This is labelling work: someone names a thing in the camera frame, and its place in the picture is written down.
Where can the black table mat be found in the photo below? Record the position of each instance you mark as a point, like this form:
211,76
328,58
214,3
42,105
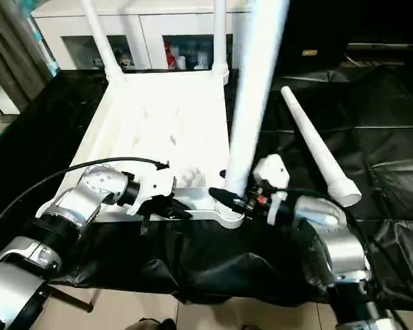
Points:
372,124

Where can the red bottle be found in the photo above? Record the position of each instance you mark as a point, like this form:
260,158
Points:
169,58

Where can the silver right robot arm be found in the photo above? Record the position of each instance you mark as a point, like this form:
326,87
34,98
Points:
330,234

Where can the white display cabinet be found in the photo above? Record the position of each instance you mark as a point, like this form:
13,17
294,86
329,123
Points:
144,20

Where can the black left robot foot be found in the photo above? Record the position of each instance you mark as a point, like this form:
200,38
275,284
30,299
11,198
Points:
155,324

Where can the white plastic table leg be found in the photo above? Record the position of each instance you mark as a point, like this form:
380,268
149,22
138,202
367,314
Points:
255,82
100,34
220,34
320,141

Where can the black cabinet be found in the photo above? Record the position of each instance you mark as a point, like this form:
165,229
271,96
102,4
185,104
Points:
344,31

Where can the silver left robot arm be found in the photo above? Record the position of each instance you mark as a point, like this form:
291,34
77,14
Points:
69,206

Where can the black table frame leg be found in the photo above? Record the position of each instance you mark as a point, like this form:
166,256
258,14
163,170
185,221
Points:
72,299

